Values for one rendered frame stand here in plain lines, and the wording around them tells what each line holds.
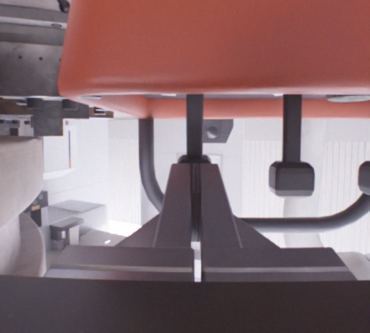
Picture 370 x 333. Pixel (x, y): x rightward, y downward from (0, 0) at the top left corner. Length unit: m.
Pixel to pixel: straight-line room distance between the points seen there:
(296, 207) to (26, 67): 1.08
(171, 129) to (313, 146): 2.82
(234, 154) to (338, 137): 10.57
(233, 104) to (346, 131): 13.16
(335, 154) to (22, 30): 12.87
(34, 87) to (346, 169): 13.02
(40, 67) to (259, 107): 1.09
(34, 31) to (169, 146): 2.27
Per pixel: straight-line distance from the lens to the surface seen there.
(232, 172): 3.00
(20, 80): 1.23
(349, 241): 14.29
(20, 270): 1.62
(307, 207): 0.51
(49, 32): 1.34
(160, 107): 0.20
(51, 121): 1.31
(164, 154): 3.30
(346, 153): 13.42
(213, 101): 0.20
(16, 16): 1.32
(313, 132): 0.51
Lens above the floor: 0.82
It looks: 3 degrees up
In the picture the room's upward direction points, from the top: 180 degrees clockwise
